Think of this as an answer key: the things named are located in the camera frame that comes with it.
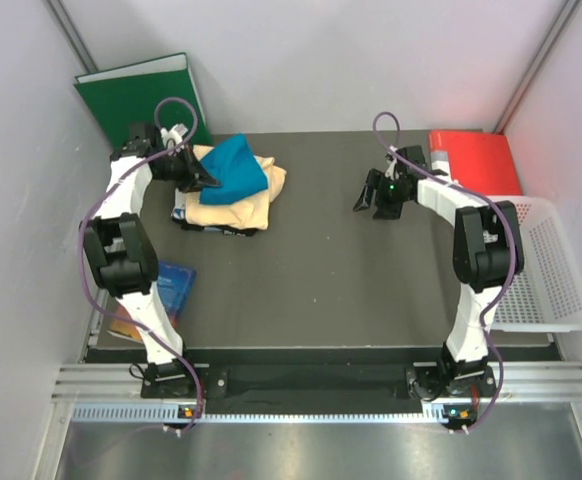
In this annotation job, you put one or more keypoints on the red folder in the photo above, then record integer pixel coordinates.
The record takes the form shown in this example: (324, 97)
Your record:
(479, 161)

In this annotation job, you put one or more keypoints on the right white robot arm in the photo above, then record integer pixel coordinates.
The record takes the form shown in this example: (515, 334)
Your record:
(487, 255)

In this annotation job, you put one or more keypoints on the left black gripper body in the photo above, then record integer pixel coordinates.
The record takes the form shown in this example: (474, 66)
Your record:
(176, 168)

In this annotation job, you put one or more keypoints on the folded black t shirt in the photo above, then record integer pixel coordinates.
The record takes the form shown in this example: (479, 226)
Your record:
(221, 232)

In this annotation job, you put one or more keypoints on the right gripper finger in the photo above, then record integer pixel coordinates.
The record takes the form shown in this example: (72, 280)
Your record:
(388, 211)
(369, 188)

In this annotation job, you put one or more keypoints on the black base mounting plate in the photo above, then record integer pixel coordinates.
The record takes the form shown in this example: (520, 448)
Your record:
(316, 382)

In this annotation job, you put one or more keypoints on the colourful book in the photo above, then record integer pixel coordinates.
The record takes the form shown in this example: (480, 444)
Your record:
(174, 285)

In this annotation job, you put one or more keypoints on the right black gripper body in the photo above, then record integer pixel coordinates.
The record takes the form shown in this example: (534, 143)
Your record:
(389, 190)

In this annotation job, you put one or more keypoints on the aluminium rail frame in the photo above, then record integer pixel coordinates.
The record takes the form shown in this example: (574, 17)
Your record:
(543, 381)

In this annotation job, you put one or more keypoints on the cream t shirt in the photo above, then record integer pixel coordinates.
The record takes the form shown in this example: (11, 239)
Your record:
(276, 177)

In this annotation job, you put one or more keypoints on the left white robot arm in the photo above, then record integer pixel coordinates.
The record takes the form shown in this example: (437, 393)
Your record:
(122, 259)

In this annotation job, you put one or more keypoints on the green ring binder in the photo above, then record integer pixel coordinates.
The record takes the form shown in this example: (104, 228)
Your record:
(129, 94)

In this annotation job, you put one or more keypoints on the blue t shirt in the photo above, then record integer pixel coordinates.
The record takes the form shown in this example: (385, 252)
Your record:
(234, 165)

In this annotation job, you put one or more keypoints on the white plastic basket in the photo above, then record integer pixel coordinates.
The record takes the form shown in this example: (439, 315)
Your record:
(546, 297)

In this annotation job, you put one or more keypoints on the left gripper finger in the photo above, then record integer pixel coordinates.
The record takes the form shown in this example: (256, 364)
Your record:
(193, 165)
(193, 182)

